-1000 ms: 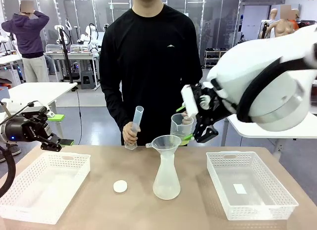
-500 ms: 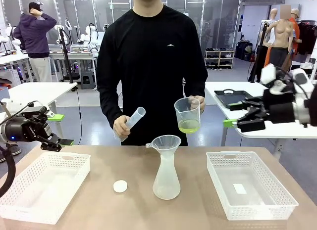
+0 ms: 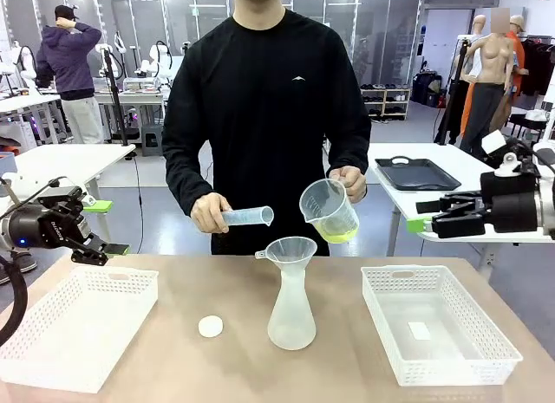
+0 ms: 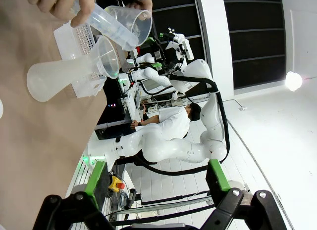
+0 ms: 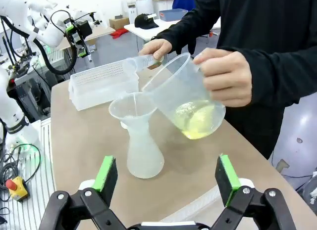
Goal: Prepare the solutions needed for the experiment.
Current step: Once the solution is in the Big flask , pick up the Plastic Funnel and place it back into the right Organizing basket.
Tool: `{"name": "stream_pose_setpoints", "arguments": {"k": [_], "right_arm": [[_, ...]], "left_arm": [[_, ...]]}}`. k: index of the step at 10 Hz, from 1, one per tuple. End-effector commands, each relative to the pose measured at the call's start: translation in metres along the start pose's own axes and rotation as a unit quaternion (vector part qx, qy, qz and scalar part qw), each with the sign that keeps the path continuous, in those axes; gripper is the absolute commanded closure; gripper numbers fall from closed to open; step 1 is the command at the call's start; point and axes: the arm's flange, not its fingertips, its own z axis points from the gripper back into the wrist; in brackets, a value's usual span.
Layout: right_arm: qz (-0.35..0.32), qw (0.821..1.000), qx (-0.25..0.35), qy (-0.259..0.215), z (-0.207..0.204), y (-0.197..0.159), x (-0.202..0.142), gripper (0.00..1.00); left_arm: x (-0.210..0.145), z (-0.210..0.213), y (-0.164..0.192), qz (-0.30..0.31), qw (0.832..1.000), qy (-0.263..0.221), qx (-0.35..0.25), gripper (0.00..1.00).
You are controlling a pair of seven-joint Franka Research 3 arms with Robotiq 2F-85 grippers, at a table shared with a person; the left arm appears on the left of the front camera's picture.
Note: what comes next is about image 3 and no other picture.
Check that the white mannequin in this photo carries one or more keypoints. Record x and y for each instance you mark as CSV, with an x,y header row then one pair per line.
x,y
478,30

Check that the mannequin in orange clothes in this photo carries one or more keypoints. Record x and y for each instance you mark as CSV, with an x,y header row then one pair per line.
x,y
518,52

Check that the black pole stand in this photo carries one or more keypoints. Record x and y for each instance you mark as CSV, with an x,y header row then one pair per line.
x,y
186,48

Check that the person's left hand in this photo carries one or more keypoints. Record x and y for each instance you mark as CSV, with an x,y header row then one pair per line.
x,y
355,182

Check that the white perforated plastic basket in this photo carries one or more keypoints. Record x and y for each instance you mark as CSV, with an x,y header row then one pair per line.
x,y
455,372
65,333

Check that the white side table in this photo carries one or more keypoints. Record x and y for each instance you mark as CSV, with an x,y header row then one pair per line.
x,y
65,160

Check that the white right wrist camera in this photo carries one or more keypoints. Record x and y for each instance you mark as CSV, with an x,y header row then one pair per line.
x,y
493,144

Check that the clear plastic measuring jug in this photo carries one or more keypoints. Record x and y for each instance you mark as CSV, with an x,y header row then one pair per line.
x,y
329,212

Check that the black tripod stand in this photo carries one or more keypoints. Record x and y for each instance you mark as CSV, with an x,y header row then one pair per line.
x,y
462,60
115,95

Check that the clothes rack with dark garments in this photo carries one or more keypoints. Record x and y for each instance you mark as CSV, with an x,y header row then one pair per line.
x,y
537,65

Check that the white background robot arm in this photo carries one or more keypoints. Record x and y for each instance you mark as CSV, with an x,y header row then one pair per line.
x,y
158,60
24,60

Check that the clear plastic funnel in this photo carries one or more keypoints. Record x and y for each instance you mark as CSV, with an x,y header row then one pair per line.
x,y
290,253

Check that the white metal shelf frame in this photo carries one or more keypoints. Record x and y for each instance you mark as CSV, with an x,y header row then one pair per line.
x,y
548,117

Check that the person's right hand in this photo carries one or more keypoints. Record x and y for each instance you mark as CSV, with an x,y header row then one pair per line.
x,y
208,214

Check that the person in black sweater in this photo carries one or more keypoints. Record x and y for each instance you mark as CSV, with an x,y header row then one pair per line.
x,y
264,117

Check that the translucent plastic Erlenmeyer flask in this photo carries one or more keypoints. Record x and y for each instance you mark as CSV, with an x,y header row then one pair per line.
x,y
291,329

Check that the grey plastic step stool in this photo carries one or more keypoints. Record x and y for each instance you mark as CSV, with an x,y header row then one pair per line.
x,y
152,138

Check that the clear plastic graduated cylinder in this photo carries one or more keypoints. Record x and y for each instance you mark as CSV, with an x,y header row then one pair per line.
x,y
247,216

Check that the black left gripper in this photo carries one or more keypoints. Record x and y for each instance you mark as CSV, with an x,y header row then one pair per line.
x,y
47,225

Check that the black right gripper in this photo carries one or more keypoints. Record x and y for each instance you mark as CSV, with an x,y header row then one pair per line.
x,y
511,203

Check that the black luggage bags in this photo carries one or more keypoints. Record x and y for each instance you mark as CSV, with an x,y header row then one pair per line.
x,y
427,89

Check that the black plastic tray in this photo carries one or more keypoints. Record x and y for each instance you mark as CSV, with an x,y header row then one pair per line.
x,y
416,175

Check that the person's right forearm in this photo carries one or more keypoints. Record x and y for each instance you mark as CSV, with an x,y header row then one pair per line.
x,y
186,190

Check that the grey clog shoe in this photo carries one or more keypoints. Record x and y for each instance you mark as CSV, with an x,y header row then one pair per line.
x,y
3,275
22,261

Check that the wooden shoe rack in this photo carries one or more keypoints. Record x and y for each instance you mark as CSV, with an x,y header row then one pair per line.
x,y
390,104

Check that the flesh mannequin with grey trousers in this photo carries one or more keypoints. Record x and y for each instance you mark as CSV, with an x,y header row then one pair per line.
x,y
492,56

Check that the white round flask cap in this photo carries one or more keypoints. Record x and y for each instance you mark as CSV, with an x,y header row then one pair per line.
x,y
211,327

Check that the person's left forearm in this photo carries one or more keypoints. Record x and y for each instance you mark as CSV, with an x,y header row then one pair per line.
x,y
351,154

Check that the white table with tray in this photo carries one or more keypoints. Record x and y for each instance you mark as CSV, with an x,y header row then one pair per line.
x,y
470,164

